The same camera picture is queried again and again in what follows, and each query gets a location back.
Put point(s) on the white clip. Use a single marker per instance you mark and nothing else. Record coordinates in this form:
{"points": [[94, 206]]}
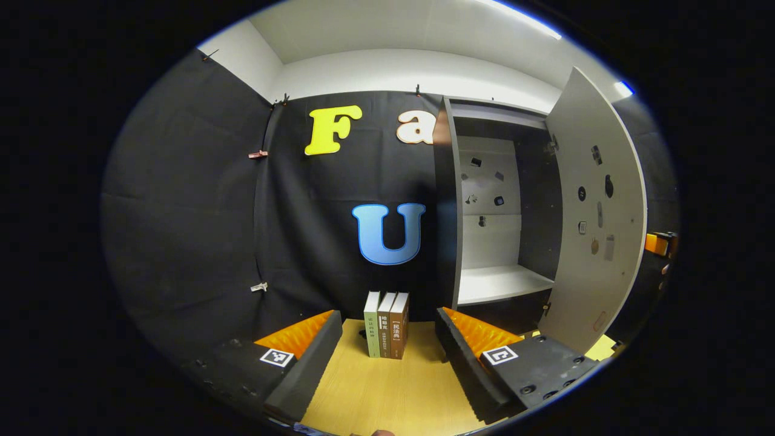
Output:
{"points": [[259, 286]]}

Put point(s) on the green book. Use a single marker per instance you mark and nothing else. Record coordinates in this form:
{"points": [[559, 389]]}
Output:
{"points": [[371, 327]]}

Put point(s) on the black backdrop cloth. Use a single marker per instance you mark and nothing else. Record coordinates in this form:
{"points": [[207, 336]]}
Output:
{"points": [[181, 212]]}

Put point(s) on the red-brown clip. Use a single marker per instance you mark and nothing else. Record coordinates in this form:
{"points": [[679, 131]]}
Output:
{"points": [[258, 154]]}

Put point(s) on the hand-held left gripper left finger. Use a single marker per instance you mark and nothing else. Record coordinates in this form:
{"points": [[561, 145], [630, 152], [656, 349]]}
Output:
{"points": [[312, 369]]}

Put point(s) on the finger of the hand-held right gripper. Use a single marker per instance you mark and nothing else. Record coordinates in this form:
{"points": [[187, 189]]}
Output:
{"points": [[654, 243]]}

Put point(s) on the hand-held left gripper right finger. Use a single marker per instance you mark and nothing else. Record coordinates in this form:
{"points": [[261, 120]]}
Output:
{"points": [[469, 375]]}

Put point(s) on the dark brown book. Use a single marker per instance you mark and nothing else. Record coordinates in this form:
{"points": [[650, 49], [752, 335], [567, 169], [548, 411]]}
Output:
{"points": [[399, 330]]}

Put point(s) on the dark grey cabinet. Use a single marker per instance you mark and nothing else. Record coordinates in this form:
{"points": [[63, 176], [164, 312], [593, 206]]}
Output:
{"points": [[448, 212]]}

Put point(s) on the ceiling light panel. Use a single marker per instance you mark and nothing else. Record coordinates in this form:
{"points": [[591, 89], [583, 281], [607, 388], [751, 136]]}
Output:
{"points": [[625, 89]]}

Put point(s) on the beige cabinet door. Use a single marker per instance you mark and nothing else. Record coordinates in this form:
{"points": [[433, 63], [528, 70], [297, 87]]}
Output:
{"points": [[569, 272]]}

